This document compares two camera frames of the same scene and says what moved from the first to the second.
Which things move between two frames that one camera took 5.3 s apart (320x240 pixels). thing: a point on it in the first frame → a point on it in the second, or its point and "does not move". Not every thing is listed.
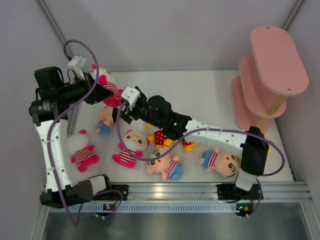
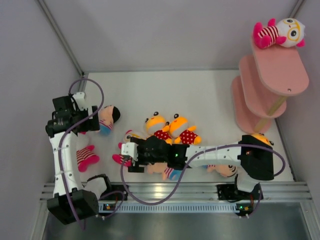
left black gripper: x=99 y=93 → x=91 y=124
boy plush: x=171 y=168 does not move
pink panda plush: x=107 y=80 → x=288 y=32
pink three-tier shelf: x=269 y=75 does not move
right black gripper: x=127 y=113 → x=136 y=167
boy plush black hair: x=108 y=116 does not move
